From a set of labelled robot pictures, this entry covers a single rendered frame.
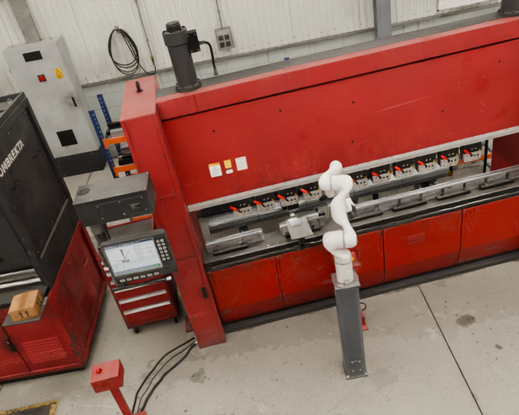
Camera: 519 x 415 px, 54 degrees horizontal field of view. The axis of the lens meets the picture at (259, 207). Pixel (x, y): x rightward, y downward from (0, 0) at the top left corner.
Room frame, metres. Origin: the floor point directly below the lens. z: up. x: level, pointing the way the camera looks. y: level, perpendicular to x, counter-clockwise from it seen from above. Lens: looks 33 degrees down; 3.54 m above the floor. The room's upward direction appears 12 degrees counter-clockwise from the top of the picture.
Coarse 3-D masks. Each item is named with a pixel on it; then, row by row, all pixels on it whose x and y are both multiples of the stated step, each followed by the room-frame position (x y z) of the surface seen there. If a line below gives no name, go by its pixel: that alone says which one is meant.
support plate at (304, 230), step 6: (288, 222) 3.58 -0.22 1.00; (306, 222) 3.52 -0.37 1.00; (288, 228) 3.50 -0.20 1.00; (294, 228) 3.48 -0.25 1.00; (300, 228) 3.46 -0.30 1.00; (306, 228) 3.44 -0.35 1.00; (294, 234) 3.40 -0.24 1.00; (300, 234) 3.38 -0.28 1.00; (306, 234) 3.37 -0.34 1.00; (312, 234) 3.35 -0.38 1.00
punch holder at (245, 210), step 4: (236, 200) 3.56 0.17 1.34; (240, 200) 3.56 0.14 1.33; (244, 200) 3.56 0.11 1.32; (248, 200) 3.56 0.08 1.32; (232, 204) 3.55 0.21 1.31; (236, 204) 3.55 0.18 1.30; (240, 204) 3.55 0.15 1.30; (244, 204) 3.56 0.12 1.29; (248, 204) 3.56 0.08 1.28; (236, 208) 3.55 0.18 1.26; (240, 208) 3.55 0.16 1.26; (244, 208) 3.55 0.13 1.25; (248, 208) 3.56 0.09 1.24; (236, 212) 3.55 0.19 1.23; (240, 212) 3.55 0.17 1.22; (244, 212) 3.55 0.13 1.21; (248, 212) 3.55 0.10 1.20; (236, 216) 3.55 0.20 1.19; (240, 216) 3.55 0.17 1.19; (244, 216) 3.55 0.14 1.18
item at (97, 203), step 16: (128, 176) 3.17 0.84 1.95; (144, 176) 3.12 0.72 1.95; (80, 192) 3.09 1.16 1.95; (96, 192) 3.04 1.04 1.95; (112, 192) 3.00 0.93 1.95; (128, 192) 2.95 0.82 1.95; (144, 192) 2.95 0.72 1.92; (80, 208) 2.95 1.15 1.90; (96, 208) 2.94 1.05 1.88; (112, 208) 2.94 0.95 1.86; (128, 208) 2.94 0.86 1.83; (144, 208) 2.95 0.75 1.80; (96, 224) 2.95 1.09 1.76; (96, 240) 3.06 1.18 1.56
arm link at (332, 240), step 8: (328, 232) 2.78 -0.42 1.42; (336, 232) 2.75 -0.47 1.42; (328, 240) 2.72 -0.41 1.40; (336, 240) 2.70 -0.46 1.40; (328, 248) 2.71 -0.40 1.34; (336, 248) 2.70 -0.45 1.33; (344, 248) 2.78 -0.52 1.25; (336, 256) 2.70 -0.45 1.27; (344, 256) 2.70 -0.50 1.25; (344, 264) 2.69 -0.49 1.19
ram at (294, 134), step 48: (480, 48) 3.67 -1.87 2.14; (288, 96) 3.59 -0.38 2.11; (336, 96) 3.61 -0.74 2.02; (384, 96) 3.63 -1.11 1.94; (432, 96) 3.65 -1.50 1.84; (480, 96) 3.67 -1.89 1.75; (192, 144) 3.54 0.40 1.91; (240, 144) 3.56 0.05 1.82; (288, 144) 3.58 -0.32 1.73; (336, 144) 3.61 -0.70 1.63; (384, 144) 3.63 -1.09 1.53; (432, 144) 3.65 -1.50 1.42; (192, 192) 3.54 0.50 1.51; (240, 192) 3.56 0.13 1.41
